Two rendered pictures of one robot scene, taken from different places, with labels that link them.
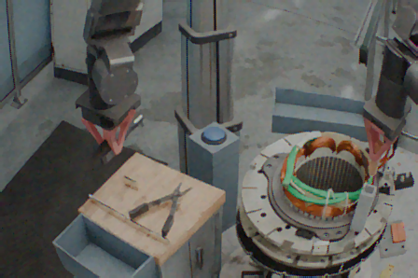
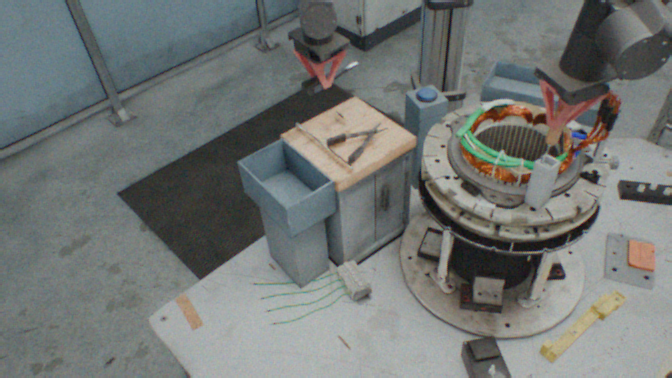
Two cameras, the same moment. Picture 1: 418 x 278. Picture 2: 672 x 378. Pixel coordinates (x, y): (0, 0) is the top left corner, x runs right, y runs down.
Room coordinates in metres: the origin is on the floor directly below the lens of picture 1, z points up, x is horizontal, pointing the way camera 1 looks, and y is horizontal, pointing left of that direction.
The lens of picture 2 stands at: (-0.12, -0.18, 1.76)
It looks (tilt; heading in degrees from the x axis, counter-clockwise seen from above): 45 degrees down; 21
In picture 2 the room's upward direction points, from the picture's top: 4 degrees counter-clockwise
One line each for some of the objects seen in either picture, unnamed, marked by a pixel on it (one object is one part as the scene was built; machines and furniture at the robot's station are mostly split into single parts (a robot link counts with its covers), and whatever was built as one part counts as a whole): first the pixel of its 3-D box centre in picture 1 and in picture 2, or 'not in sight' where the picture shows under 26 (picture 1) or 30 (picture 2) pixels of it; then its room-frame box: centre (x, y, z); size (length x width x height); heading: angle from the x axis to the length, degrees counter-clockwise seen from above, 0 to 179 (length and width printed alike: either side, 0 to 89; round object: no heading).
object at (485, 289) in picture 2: not in sight; (488, 287); (0.55, -0.22, 0.85); 0.06 x 0.04 x 0.05; 99
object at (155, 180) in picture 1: (146, 207); (347, 140); (0.67, 0.11, 1.05); 0.20 x 0.19 x 0.02; 147
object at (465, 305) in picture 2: not in sight; (480, 298); (0.55, -0.21, 0.81); 0.08 x 0.05 x 0.02; 99
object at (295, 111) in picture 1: (319, 157); (532, 135); (0.95, -0.25, 0.92); 0.25 x 0.11 x 0.28; 81
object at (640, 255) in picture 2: (398, 232); (641, 255); (0.76, -0.51, 0.80); 0.07 x 0.05 x 0.01; 177
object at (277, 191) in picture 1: (325, 206); (508, 174); (0.67, -0.21, 1.05); 0.22 x 0.22 x 0.12
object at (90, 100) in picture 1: (104, 89); (317, 27); (0.68, 0.15, 1.29); 0.10 x 0.07 x 0.07; 58
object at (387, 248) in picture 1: (392, 238); (630, 258); (0.75, -0.49, 0.79); 0.12 x 0.09 x 0.02; 177
